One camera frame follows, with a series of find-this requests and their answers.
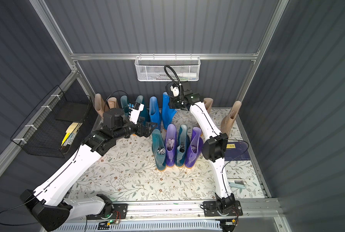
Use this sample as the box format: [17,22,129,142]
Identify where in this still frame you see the blue rain boot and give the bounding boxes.
[161,92,176,130]
[149,96,162,130]

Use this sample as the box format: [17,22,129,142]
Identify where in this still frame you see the dark teal boot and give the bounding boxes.
[120,95,130,116]
[136,95,150,125]

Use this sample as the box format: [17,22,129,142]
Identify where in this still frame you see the beige rain boot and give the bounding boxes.
[107,97,120,109]
[203,98,214,114]
[220,101,242,138]
[94,93,109,118]

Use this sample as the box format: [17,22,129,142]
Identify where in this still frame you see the purple boot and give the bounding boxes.
[185,127,203,168]
[165,124,177,167]

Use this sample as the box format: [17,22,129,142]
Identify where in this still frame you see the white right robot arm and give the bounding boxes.
[165,82,235,215]

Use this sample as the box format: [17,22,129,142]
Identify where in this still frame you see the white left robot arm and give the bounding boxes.
[20,108,157,232]

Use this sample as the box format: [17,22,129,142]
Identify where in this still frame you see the teal front boot left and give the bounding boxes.
[152,129,166,171]

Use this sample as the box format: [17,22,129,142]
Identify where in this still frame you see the white bottle in basket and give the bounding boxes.
[178,72,197,79]

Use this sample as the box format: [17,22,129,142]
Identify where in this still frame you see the teal front boot right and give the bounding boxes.
[175,124,189,167]

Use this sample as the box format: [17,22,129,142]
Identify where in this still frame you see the floral floor mat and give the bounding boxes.
[68,111,265,202]

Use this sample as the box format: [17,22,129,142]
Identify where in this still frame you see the yellow notepad in basket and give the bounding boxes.
[61,122,82,146]

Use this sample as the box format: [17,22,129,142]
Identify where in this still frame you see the dark blue book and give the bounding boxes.
[225,141,251,161]

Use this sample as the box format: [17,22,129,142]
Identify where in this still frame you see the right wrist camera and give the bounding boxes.
[170,86,180,98]

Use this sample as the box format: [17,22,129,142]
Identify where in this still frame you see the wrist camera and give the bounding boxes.
[170,86,180,98]
[128,102,144,124]

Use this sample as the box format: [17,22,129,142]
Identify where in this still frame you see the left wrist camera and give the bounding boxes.
[128,102,144,124]

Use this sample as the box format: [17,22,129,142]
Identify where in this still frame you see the white wire mesh basket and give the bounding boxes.
[134,56,201,82]

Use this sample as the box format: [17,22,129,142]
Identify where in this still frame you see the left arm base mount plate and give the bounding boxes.
[87,204,129,220]

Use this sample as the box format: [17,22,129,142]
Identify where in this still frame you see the black wire wall basket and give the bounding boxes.
[11,88,97,158]

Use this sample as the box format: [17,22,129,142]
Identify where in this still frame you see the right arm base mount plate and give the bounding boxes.
[200,201,243,217]

